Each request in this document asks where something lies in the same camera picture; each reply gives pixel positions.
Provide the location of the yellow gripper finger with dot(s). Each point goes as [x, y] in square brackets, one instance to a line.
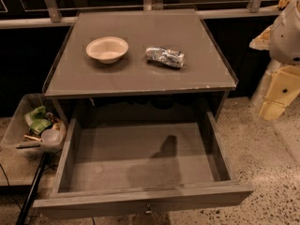
[261, 42]
[283, 90]

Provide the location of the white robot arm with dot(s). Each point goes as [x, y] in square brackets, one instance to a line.
[282, 40]

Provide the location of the metal drawer knob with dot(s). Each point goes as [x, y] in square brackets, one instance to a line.
[148, 210]

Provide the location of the open grey top drawer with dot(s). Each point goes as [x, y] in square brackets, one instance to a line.
[110, 170]

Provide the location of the white paper bowl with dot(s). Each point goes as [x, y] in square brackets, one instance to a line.
[107, 50]

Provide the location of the grey wooden cabinet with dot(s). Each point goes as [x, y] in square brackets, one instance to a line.
[205, 69]

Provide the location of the small clear plastic cup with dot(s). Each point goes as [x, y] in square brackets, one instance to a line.
[50, 135]

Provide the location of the green snack bag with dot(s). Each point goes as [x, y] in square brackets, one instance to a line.
[36, 120]

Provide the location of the clear plastic bin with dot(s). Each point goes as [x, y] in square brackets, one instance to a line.
[21, 140]

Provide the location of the black pole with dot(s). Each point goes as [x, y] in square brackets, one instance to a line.
[32, 190]

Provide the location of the metal railing frame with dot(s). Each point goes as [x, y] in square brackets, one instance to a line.
[16, 14]

